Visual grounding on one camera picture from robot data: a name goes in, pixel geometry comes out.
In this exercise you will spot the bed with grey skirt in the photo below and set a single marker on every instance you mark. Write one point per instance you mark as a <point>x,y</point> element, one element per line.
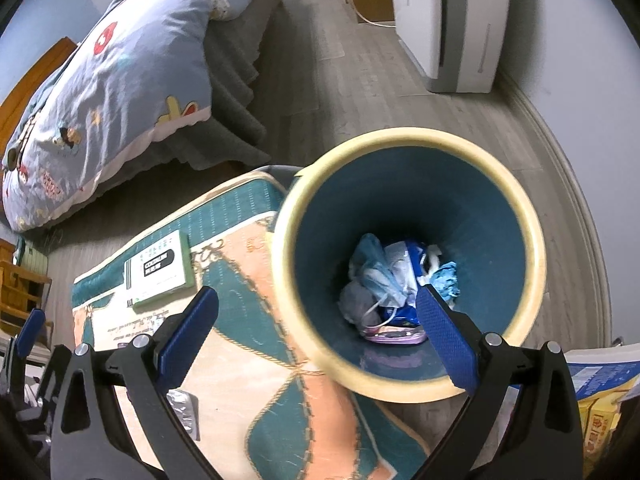
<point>235,90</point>

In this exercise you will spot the green container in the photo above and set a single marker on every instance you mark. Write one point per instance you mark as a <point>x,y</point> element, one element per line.
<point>34,256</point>

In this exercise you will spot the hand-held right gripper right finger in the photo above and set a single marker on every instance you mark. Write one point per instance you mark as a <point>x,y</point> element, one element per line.
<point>445,335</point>

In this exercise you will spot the white floor-standing air conditioner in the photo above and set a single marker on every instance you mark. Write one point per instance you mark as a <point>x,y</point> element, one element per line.
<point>450,20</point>

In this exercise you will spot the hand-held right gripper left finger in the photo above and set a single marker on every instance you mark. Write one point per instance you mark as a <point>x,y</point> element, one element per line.
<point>187,330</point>

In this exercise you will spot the grey crumpled cloth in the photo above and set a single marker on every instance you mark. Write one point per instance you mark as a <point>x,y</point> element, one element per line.
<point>357,305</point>

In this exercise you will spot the purple packet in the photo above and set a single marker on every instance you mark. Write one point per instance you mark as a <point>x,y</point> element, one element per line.
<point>395,335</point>

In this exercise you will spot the green and white box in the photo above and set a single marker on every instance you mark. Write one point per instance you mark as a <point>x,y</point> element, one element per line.
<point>157,270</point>

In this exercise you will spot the blue crumpled tissue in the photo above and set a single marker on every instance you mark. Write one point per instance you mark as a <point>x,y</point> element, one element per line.
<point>445,280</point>

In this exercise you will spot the wooden nightstand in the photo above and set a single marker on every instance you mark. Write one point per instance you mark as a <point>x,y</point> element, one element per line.
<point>20,290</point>

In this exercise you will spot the clear plastic bag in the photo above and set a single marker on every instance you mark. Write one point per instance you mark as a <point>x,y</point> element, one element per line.
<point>375,265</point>

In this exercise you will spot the silver blister pack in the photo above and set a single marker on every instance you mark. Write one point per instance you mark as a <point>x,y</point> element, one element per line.
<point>184,412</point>

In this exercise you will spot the patterned green and orange rug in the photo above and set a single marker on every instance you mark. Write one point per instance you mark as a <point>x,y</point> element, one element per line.
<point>260,320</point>

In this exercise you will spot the yellow-rimmed teal trash bin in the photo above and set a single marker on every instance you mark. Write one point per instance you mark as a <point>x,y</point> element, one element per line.
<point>350,220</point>

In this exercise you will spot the bed with blue duvet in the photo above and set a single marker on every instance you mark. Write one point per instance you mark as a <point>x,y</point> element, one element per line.
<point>125,90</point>

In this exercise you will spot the yellow carton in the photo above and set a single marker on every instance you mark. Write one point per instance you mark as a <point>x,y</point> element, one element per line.
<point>600,430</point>

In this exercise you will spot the grey container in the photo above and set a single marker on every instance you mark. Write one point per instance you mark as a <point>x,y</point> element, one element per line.
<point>285,177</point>

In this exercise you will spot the wooden headboard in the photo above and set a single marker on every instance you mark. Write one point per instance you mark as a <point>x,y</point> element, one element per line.
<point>30,90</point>

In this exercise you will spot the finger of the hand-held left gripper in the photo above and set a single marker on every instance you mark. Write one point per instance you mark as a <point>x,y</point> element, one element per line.
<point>31,332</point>

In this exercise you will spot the blue and silver packet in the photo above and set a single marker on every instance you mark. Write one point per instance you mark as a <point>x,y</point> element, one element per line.
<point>407,280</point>

